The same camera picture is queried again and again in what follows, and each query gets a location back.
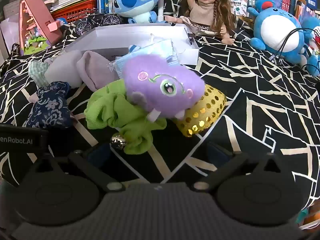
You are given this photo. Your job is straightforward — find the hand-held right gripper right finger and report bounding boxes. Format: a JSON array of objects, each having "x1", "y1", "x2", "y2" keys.
[{"x1": 193, "y1": 142, "x2": 288, "y2": 192}]

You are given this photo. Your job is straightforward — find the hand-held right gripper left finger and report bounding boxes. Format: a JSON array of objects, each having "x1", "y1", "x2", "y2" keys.
[{"x1": 32, "y1": 143, "x2": 126, "y2": 192}]

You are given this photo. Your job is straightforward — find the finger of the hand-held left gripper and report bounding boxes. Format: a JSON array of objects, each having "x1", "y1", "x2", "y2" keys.
[{"x1": 0, "y1": 124, "x2": 49, "y2": 156}]

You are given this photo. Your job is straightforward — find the blue floral cloth pouch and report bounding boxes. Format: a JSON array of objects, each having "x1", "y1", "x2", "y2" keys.
[{"x1": 22, "y1": 81, "x2": 74, "y2": 130}]

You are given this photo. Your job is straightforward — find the green scrunchie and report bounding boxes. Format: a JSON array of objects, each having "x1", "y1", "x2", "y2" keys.
[{"x1": 84, "y1": 80, "x2": 167, "y2": 155}]

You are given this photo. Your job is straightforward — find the gold sequin pouch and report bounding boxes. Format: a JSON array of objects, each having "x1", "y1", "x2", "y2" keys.
[{"x1": 172, "y1": 84, "x2": 227, "y2": 138}]

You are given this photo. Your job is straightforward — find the green checked cloth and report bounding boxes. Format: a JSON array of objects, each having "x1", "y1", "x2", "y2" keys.
[{"x1": 28, "y1": 61, "x2": 50, "y2": 87}]

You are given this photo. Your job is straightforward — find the lavender sock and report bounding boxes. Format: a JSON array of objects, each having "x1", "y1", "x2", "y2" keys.
[
  {"x1": 44, "y1": 50, "x2": 83, "y2": 88},
  {"x1": 76, "y1": 51, "x2": 121, "y2": 92}
]

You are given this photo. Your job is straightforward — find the purple plush toy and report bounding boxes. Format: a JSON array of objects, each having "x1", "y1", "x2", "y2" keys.
[{"x1": 121, "y1": 54, "x2": 206, "y2": 120}]

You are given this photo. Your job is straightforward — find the light blue face mask packet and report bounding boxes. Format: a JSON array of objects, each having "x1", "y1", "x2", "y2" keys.
[{"x1": 107, "y1": 39, "x2": 181, "y2": 80}]

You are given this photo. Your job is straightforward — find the white cardboard box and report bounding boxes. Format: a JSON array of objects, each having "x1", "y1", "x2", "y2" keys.
[{"x1": 60, "y1": 23, "x2": 200, "y2": 66}]

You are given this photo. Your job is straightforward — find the silver bell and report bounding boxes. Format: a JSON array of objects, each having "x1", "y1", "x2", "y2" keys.
[{"x1": 111, "y1": 133, "x2": 127, "y2": 148}]

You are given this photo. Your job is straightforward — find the black patterned blanket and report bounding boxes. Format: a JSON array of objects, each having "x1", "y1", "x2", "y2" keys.
[{"x1": 0, "y1": 0, "x2": 320, "y2": 212}]

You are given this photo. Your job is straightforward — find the pink triangular miniature house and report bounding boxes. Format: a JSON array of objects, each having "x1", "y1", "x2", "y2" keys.
[{"x1": 19, "y1": 0, "x2": 63, "y2": 56}]

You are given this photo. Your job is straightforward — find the black model bicycle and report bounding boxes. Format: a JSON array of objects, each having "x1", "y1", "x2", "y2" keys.
[{"x1": 75, "y1": 9, "x2": 121, "y2": 37}]

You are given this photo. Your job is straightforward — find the red plastic basket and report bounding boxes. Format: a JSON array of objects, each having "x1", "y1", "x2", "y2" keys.
[{"x1": 50, "y1": 0, "x2": 98, "y2": 24}]

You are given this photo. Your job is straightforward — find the round blue mouse plush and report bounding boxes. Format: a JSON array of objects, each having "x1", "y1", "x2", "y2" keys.
[{"x1": 247, "y1": 0, "x2": 311, "y2": 63}]

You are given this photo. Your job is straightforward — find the long-haired baby doll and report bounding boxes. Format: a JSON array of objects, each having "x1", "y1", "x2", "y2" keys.
[{"x1": 164, "y1": 0, "x2": 237, "y2": 46}]

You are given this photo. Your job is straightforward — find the white pole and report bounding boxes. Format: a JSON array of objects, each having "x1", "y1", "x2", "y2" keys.
[{"x1": 157, "y1": 0, "x2": 166, "y2": 22}]

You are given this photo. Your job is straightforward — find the blue alien plush toy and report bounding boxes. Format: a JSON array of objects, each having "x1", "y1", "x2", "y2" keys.
[{"x1": 114, "y1": 0, "x2": 171, "y2": 24}]

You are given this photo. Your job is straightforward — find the blue cat plush toy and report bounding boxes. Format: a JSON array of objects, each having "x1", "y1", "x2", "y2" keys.
[{"x1": 300, "y1": 16, "x2": 320, "y2": 77}]

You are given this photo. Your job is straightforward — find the black cable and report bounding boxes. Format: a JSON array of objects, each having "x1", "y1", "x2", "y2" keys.
[{"x1": 269, "y1": 27, "x2": 320, "y2": 78}]

